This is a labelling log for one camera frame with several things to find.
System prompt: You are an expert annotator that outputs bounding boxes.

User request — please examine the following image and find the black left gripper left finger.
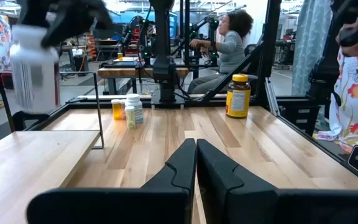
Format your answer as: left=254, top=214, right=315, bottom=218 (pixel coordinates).
left=26, top=138, right=197, bottom=224

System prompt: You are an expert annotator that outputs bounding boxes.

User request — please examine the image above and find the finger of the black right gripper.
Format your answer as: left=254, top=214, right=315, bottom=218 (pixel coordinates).
left=16, top=0, right=58, bottom=27
left=41, top=0, right=114, bottom=49

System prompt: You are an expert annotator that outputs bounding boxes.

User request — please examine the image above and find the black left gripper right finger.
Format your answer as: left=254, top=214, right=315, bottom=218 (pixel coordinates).
left=196, top=139, right=358, bottom=224

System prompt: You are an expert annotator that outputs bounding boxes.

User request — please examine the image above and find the white bottle red label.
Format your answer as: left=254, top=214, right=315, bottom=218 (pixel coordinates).
left=9, top=24, right=61, bottom=114

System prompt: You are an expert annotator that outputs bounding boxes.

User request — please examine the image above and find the small white pill bottle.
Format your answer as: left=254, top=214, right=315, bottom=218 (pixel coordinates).
left=124, top=105, right=137, bottom=130

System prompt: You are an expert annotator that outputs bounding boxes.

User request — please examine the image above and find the white bottle blue label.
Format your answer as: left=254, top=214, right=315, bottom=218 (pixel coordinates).
left=124, top=93, right=144, bottom=124

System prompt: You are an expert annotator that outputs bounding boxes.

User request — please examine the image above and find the orange translucent pill vial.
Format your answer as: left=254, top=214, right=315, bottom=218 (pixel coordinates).
left=111, top=98, right=122, bottom=121

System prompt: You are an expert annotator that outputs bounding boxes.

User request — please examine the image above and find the wooden background workbench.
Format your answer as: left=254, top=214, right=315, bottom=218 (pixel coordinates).
left=97, top=67, right=190, bottom=96

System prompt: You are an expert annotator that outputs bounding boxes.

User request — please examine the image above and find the brown bottle yellow cap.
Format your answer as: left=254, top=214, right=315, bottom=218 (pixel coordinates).
left=225, top=73, right=252, bottom=119

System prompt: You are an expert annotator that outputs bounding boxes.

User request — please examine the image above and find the black drawer cabinet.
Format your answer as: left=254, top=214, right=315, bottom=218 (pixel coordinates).
left=277, top=104, right=323, bottom=136

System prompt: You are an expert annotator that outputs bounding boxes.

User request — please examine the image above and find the person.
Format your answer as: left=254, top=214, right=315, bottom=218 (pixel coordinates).
left=312, top=0, right=358, bottom=154
left=186, top=11, right=254, bottom=95

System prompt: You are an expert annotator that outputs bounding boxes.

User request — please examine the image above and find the grey-blue patterned curtain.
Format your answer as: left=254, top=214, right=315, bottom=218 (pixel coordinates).
left=291, top=0, right=334, bottom=96

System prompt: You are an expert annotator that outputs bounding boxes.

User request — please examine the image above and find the wooden shelf black metal frame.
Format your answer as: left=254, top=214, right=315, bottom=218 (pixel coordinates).
left=0, top=71, right=105, bottom=224

